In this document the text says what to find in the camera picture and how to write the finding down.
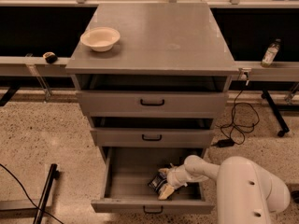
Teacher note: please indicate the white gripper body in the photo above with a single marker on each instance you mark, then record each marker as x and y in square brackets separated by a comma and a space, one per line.
[175, 176]

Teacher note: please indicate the grey middle drawer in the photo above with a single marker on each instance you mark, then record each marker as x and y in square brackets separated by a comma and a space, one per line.
[127, 137]

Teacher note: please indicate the blue chip bag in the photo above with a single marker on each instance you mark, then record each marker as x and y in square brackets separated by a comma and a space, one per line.
[158, 182]

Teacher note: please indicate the black power adapter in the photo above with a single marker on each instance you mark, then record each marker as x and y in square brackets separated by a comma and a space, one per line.
[225, 143]

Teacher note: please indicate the grey drawer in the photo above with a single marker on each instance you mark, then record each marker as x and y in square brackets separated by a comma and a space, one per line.
[127, 137]
[126, 183]
[152, 104]

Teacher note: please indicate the grey rail frame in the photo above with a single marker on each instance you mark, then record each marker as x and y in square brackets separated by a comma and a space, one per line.
[19, 67]

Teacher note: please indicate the black tape measure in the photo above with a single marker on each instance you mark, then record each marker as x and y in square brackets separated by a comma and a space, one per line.
[50, 57]

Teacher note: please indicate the clear plastic bottle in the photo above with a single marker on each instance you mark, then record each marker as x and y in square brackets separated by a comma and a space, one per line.
[271, 53]

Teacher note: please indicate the white wall plug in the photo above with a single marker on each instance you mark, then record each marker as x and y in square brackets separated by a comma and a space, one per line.
[244, 73]

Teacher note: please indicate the white bowl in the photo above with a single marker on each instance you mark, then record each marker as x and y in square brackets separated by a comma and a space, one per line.
[100, 39]

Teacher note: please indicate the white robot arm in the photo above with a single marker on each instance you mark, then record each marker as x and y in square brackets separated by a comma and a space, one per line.
[246, 192]

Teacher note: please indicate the grey drawer cabinet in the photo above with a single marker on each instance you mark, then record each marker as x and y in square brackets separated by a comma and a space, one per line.
[163, 48]

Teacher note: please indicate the grey top drawer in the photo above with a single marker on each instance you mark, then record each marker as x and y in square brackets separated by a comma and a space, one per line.
[152, 104]

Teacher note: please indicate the black stand leg left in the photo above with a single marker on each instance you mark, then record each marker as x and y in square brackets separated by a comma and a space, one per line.
[41, 208]

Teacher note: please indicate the grey bottom drawer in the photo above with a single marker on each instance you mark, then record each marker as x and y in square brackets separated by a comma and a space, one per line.
[126, 183]

